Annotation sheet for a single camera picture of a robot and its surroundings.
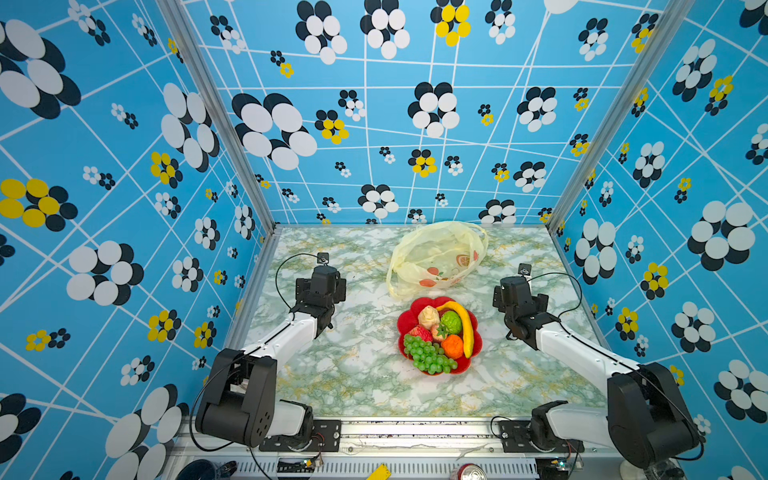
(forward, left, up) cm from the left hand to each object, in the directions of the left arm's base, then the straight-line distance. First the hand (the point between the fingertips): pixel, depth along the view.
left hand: (324, 278), depth 91 cm
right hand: (-4, -60, -1) cm, 61 cm away
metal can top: (-48, -38, 0) cm, 61 cm away
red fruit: (-16, -30, -5) cm, 34 cm away
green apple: (-12, -38, -6) cm, 40 cm away
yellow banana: (-14, -43, -5) cm, 45 cm away
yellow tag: (-47, -19, -11) cm, 52 cm away
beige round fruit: (-11, -32, -5) cm, 34 cm away
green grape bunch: (-23, -30, -3) cm, 38 cm away
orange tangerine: (-19, -38, -6) cm, 43 cm away
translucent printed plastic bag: (+19, -37, -12) cm, 43 cm away
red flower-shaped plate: (-9, -27, -9) cm, 29 cm away
